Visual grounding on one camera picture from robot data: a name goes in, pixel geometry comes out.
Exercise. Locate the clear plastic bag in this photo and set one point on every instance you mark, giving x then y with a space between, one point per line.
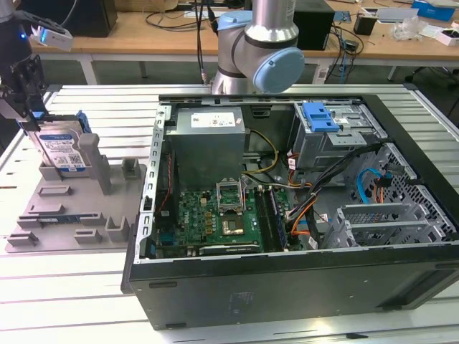
407 28

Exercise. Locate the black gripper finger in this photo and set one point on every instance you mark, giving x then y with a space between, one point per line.
34 79
12 104

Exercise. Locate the long wooden desk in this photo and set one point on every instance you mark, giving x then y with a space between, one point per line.
118 39

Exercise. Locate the hard disk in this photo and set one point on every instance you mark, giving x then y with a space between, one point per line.
59 147

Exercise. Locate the CPU socket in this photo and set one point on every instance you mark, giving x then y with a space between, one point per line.
232 227

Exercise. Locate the RAM stick with chips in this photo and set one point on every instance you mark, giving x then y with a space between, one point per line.
279 222

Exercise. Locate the small blue board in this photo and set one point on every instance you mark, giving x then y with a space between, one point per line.
342 16

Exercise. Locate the green motherboard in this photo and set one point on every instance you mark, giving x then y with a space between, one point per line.
195 215

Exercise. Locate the small black box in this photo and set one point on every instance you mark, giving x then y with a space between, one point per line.
364 25

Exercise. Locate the perforated metal disk bay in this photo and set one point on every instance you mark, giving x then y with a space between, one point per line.
380 215

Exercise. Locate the grey flat device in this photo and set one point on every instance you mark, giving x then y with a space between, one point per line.
398 15

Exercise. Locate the large black box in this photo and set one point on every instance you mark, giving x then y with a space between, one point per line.
71 18

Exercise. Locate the blue plastic drive latch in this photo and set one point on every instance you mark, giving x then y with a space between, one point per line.
317 120

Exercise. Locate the white open box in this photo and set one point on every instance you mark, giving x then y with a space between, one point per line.
435 36

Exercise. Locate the grey metal drive cage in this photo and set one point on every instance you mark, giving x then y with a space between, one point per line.
319 150

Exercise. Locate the RAM stick blue label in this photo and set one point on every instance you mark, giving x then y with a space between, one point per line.
61 218

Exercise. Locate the grey power supply unit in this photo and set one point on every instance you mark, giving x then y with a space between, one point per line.
204 150

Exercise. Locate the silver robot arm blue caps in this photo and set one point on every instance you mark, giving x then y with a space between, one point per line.
272 21

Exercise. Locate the grey parts rack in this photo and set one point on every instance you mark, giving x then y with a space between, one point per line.
82 200

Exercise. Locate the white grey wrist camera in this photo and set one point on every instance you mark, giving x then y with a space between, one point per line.
54 39

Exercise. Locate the blue cardboard box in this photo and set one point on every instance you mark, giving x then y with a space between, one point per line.
435 9

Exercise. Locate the black open PC case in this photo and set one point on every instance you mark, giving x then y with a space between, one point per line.
251 286

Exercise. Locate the black graphics card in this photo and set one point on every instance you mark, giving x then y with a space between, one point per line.
229 249

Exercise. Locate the black RAM slot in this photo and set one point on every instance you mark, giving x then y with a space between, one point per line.
263 218

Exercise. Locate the black power adapter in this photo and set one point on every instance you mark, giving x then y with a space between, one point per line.
350 45

